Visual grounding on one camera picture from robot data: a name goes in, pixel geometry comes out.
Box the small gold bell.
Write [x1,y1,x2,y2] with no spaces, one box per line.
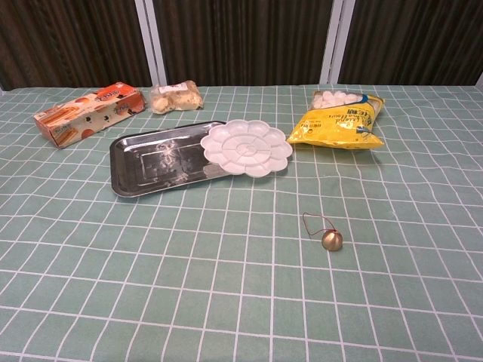
[302,211,345,252]

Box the white flower-shaped paint palette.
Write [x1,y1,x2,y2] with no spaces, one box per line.
[200,118,294,178]

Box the green checkered tablecloth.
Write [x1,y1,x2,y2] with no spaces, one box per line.
[0,84,483,362]

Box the stainless steel rectangular tray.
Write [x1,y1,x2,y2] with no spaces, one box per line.
[109,120,232,198]

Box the clear bag of pastries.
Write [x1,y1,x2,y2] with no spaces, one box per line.
[149,80,205,115]

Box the yellow snack bag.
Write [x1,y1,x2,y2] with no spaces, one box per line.
[286,89,386,150]

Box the dark corrugated partition panel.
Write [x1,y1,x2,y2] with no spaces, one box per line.
[0,0,152,91]
[152,0,336,87]
[338,0,483,87]

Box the orange biscuit box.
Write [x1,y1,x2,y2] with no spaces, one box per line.
[33,80,147,149]

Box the white partition frame post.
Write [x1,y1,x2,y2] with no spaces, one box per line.
[318,0,356,85]
[134,0,168,87]

